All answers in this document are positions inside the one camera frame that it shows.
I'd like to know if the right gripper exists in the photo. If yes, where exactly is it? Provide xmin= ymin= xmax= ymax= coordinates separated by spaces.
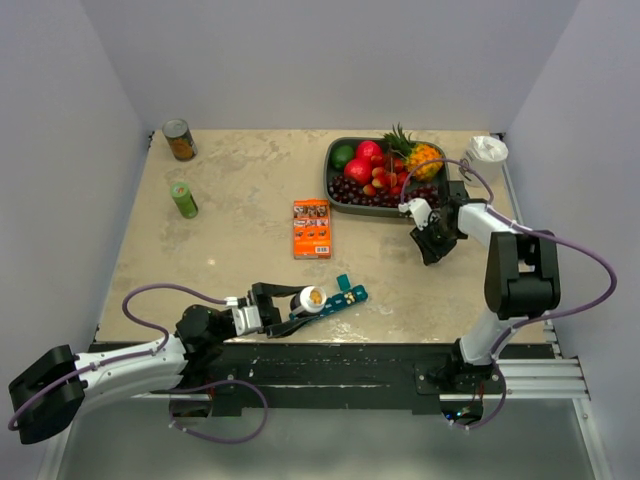
xmin=410 ymin=215 xmax=463 ymax=264

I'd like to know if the white pill bottle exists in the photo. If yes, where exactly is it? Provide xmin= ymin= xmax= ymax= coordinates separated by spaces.
xmin=290 ymin=286 xmax=328 ymax=317

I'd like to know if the teal weekly pill organizer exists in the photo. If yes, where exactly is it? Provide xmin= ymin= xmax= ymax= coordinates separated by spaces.
xmin=289 ymin=274 xmax=369 ymax=320

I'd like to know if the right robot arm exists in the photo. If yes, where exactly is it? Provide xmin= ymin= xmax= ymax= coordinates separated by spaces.
xmin=398 ymin=181 xmax=561 ymax=393

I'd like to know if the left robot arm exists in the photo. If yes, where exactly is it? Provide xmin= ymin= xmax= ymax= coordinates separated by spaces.
xmin=8 ymin=283 xmax=328 ymax=445

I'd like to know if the red cherries pile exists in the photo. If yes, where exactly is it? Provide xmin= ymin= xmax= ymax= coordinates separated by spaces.
xmin=362 ymin=155 xmax=408 ymax=197

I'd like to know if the toy pineapple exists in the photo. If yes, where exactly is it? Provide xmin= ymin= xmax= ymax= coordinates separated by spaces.
xmin=383 ymin=123 xmax=444 ymax=182

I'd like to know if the orange razor box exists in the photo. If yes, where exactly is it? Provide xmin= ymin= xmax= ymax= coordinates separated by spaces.
xmin=292 ymin=199 xmax=333 ymax=259

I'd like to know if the grey fruit tray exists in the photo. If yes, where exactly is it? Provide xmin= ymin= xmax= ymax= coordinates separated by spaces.
xmin=324 ymin=134 xmax=449 ymax=218

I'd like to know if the red apple bottom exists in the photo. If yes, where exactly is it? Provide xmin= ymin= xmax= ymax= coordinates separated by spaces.
xmin=343 ymin=158 xmax=373 ymax=186

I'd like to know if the red apple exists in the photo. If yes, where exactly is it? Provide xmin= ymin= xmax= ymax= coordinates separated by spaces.
xmin=355 ymin=140 xmax=383 ymax=161
xmin=343 ymin=158 xmax=373 ymax=186

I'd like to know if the dark grape bunch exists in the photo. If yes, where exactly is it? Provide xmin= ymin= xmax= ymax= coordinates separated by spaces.
xmin=328 ymin=175 xmax=440 ymax=208

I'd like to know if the red apple top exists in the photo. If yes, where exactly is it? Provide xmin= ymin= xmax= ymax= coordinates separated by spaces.
xmin=355 ymin=140 xmax=383 ymax=161

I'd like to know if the green lime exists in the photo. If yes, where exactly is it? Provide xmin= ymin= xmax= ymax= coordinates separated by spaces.
xmin=330 ymin=145 xmax=355 ymax=171

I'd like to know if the green bottle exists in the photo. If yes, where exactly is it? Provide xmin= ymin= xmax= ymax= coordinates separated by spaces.
xmin=170 ymin=182 xmax=199 ymax=219

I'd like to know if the tin can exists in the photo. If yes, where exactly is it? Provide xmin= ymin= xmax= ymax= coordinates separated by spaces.
xmin=162 ymin=119 xmax=198 ymax=161

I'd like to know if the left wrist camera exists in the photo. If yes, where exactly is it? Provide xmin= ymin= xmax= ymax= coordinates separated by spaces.
xmin=224 ymin=297 xmax=263 ymax=337

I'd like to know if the black base frame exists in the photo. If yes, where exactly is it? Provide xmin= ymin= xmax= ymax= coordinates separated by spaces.
xmin=84 ymin=342 xmax=506 ymax=419

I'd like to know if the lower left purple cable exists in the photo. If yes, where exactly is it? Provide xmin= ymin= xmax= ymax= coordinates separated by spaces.
xmin=168 ymin=378 xmax=269 ymax=444

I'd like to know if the purple cable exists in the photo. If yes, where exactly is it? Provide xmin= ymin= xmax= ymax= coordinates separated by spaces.
xmin=168 ymin=378 xmax=269 ymax=444
xmin=7 ymin=283 xmax=229 ymax=432
xmin=447 ymin=364 xmax=509 ymax=431
xmin=401 ymin=158 xmax=618 ymax=361

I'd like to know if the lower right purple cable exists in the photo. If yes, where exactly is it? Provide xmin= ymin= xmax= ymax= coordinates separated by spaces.
xmin=447 ymin=364 xmax=509 ymax=431

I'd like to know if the aluminium rail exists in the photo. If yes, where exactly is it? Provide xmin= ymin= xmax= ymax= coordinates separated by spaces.
xmin=498 ymin=320 xmax=590 ymax=400

